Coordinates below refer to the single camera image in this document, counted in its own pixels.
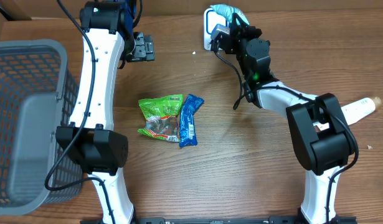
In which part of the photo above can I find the white barcode scanner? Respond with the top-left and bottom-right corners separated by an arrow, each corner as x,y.
203,7 -> 229,51

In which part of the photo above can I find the teal white snack packet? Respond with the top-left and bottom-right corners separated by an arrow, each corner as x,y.
210,4 -> 250,27

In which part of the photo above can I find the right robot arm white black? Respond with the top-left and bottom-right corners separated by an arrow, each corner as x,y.
211,21 -> 359,223

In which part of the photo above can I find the grey plastic mesh basket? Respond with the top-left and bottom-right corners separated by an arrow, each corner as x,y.
0,39 -> 82,216

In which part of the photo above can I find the blue snack bar wrapper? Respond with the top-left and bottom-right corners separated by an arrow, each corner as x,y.
179,94 -> 204,147

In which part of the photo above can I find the white tube gold cap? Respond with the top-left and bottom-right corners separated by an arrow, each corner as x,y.
315,96 -> 382,131

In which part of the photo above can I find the black rail at table edge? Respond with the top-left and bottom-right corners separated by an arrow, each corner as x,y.
136,216 -> 357,224

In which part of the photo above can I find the green candy bag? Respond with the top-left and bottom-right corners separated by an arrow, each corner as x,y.
138,95 -> 183,142

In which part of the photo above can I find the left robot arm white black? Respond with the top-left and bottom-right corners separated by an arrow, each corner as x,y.
45,0 -> 155,223

